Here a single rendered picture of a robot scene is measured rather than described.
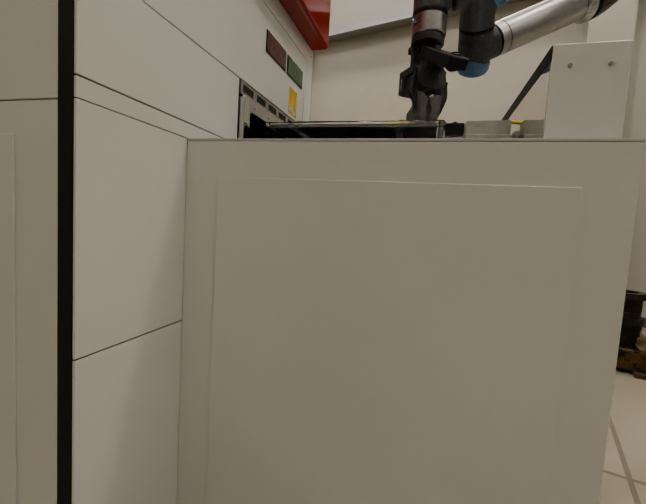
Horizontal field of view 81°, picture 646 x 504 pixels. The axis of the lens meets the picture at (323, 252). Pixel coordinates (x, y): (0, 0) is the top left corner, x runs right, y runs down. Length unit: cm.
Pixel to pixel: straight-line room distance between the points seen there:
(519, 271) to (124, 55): 57
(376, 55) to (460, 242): 422
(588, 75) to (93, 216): 66
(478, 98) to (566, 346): 371
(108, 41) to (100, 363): 40
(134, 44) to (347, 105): 412
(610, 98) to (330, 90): 429
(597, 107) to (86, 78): 64
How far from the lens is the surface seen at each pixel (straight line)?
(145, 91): 61
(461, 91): 423
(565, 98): 65
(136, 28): 62
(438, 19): 97
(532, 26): 113
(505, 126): 81
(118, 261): 56
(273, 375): 62
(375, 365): 57
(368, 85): 460
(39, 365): 59
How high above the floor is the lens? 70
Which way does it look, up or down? 5 degrees down
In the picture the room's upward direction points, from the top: 3 degrees clockwise
